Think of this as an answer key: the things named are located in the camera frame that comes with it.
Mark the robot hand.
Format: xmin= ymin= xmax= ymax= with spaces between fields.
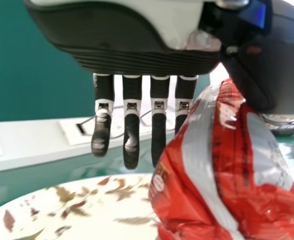
xmin=23 ymin=0 xmax=294 ymax=171

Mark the red biscuit packet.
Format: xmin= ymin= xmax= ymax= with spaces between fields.
xmin=148 ymin=78 xmax=294 ymax=240

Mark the plate with brown leaf pattern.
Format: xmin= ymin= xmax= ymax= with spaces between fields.
xmin=0 ymin=173 xmax=162 ymax=240

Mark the grey looped cable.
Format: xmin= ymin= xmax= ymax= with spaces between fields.
xmin=78 ymin=106 xmax=177 ymax=139

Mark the pale grey socket rail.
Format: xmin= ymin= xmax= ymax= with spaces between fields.
xmin=0 ymin=116 xmax=180 ymax=174

